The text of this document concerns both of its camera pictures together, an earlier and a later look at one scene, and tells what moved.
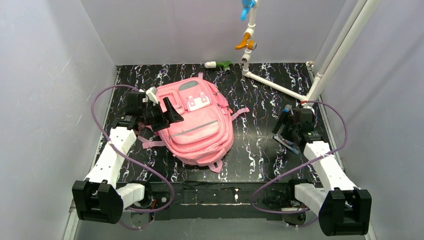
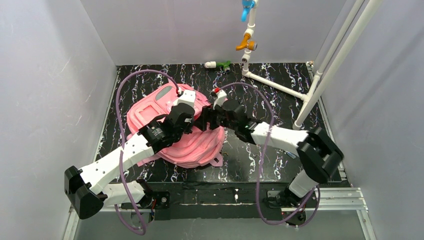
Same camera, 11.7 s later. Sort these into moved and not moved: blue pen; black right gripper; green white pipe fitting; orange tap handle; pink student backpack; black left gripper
Moved: blue pen; black right gripper; pink student backpack; black left gripper
Not moved: orange tap handle; green white pipe fitting
